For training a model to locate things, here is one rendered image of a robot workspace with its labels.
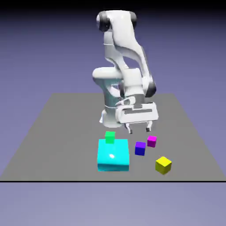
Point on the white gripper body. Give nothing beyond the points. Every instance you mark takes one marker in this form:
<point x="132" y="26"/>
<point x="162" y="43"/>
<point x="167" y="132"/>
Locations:
<point x="137" y="116"/>

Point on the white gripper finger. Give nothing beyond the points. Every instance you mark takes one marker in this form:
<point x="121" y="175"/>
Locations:
<point x="148" y="126"/>
<point x="128" y="128"/>

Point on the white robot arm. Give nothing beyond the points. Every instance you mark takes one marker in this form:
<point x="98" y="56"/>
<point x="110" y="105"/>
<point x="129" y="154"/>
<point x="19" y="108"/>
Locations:
<point x="123" y="35"/>

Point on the small magenta cube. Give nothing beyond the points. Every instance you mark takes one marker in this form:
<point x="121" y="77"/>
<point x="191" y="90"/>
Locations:
<point x="151" y="141"/>

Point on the small green cube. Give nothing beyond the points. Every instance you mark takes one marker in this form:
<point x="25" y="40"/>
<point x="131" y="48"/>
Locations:
<point x="109" y="137"/>

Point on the small blue cube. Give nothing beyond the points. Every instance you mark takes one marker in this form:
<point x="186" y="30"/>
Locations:
<point x="140" y="148"/>

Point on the small yellow cube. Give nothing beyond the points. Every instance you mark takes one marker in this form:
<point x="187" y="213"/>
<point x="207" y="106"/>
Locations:
<point x="163" y="165"/>

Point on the large cyan box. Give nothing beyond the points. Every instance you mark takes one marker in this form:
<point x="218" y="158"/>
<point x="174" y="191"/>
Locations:
<point x="113" y="155"/>

